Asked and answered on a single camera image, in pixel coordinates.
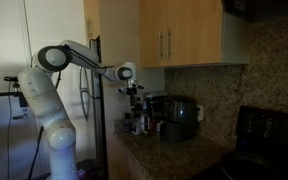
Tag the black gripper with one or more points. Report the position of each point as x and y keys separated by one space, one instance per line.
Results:
x=132 y=90

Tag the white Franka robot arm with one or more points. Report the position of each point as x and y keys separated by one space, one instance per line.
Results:
x=40 y=96

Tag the small dark bottle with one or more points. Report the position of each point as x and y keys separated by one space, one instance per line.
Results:
x=127 y=123

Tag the clear bottle white label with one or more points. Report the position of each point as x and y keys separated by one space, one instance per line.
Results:
x=137 y=126

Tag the dark coffee machine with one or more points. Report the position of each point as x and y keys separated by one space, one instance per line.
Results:
x=156 y=103

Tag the black coffee maker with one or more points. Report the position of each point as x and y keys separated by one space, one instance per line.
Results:
x=179 y=118

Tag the tall wooden side panel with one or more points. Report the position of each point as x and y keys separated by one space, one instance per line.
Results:
x=124 y=36

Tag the wooden upper cabinet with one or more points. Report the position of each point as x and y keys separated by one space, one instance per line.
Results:
x=190 y=33

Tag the small wooden cabinet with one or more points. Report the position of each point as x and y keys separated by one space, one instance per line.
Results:
x=92 y=13

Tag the black electric stove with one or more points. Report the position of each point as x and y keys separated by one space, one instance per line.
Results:
x=270 y=133

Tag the black frying pan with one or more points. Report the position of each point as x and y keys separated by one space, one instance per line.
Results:
x=260 y=166

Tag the dark range hood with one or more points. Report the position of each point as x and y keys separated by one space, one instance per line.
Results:
x=264 y=8

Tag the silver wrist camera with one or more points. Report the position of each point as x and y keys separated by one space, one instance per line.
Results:
x=121 y=90

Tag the white wall outlet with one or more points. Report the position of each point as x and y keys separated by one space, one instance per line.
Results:
x=200 y=113

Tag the black camera stand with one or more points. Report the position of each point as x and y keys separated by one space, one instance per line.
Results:
x=15 y=95

